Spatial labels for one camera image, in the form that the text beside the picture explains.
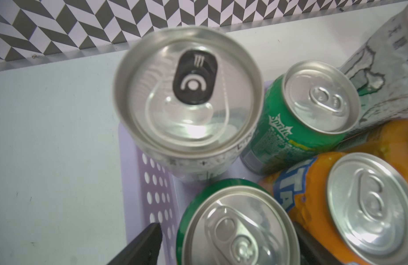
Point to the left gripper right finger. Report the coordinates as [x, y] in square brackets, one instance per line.
[313, 252]

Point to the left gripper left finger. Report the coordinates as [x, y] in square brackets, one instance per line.
[143, 250]

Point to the orange Fanta can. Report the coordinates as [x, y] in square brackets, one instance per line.
[354, 204]
[388, 142]

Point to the green Sprite can front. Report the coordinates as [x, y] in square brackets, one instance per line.
[236, 222]

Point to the green sprite can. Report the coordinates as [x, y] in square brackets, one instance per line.
[236, 222]
[307, 111]

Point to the white monster can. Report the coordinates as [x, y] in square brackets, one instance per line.
[190, 97]
[379, 72]

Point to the lilac plastic basket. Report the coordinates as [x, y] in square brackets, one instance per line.
[151, 194]

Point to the green Sprite can back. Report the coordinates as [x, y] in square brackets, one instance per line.
[307, 111]

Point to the white Monster can back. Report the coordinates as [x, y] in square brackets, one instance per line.
[379, 72]

